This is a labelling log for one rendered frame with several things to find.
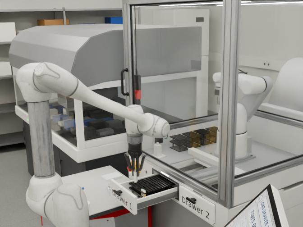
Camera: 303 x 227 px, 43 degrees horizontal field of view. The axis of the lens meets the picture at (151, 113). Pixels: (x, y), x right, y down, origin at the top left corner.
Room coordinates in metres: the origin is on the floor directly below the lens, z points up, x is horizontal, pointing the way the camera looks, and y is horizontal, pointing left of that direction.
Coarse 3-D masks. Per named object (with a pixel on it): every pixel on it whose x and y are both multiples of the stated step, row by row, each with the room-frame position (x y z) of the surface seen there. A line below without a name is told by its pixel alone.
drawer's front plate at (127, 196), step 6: (114, 180) 2.14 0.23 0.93; (114, 186) 2.12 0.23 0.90; (120, 186) 2.06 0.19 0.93; (114, 192) 2.12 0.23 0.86; (126, 192) 1.99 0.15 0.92; (114, 198) 2.12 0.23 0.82; (120, 198) 2.05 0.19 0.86; (126, 198) 1.99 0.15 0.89; (132, 198) 1.94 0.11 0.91; (132, 204) 1.94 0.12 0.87; (132, 210) 1.94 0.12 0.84
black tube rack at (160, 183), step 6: (138, 180) 2.20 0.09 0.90; (144, 180) 2.21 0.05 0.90; (150, 180) 2.20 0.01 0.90; (156, 180) 2.20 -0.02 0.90; (162, 180) 2.19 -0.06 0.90; (168, 180) 2.19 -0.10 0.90; (132, 186) 2.16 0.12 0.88; (138, 186) 2.11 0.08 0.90; (144, 186) 2.11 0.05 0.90; (150, 186) 2.11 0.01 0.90; (156, 186) 2.11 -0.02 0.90; (162, 186) 2.10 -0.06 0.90; (168, 186) 2.11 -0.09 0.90; (132, 192) 2.16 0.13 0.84; (138, 192) 2.10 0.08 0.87; (150, 192) 2.09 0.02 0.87; (156, 192) 2.10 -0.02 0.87
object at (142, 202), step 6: (156, 174) 2.31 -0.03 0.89; (132, 180) 2.21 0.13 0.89; (126, 186) 2.19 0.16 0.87; (174, 186) 2.20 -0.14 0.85; (162, 192) 2.04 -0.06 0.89; (168, 192) 2.06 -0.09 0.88; (174, 192) 2.09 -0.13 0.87; (144, 198) 1.98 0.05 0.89; (150, 198) 2.00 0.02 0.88; (156, 198) 2.02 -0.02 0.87; (162, 198) 2.04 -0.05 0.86; (168, 198) 2.06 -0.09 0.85; (138, 204) 1.95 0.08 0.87; (144, 204) 1.97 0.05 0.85; (150, 204) 1.99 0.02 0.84
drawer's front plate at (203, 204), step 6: (180, 186) 2.04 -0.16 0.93; (180, 192) 2.04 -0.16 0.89; (186, 192) 1.99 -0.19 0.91; (192, 192) 1.96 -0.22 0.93; (180, 198) 2.04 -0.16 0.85; (198, 198) 1.90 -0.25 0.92; (198, 204) 1.90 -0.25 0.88; (204, 204) 1.86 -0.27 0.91; (210, 204) 1.82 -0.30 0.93; (192, 210) 1.95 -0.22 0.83; (198, 210) 1.90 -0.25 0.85; (204, 210) 1.86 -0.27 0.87; (210, 210) 1.82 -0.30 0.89; (204, 216) 1.86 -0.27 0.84; (210, 216) 1.82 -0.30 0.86; (210, 222) 1.82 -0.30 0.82
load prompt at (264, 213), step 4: (264, 200) 1.40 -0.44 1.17; (260, 204) 1.40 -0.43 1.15; (264, 204) 1.37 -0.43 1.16; (260, 208) 1.37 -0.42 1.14; (264, 208) 1.35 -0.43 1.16; (268, 208) 1.32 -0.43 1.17; (260, 212) 1.35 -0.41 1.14; (264, 212) 1.32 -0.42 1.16; (268, 212) 1.30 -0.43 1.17; (260, 216) 1.32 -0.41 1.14; (264, 216) 1.30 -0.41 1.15; (268, 216) 1.27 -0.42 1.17; (260, 220) 1.30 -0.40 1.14; (264, 220) 1.27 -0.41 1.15; (268, 220) 1.25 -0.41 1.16; (264, 224) 1.25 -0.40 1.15; (268, 224) 1.23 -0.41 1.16; (272, 224) 1.20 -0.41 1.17
